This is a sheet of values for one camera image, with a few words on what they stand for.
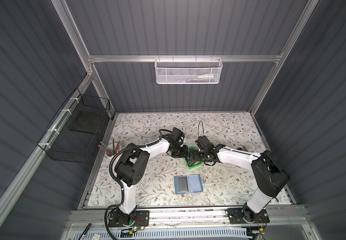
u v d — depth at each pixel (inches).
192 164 35.1
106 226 26.8
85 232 27.5
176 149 31.7
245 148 38.3
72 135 28.4
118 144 34.9
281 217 29.6
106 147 34.2
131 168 20.1
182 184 33.2
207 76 35.9
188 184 33.2
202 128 43.8
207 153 27.4
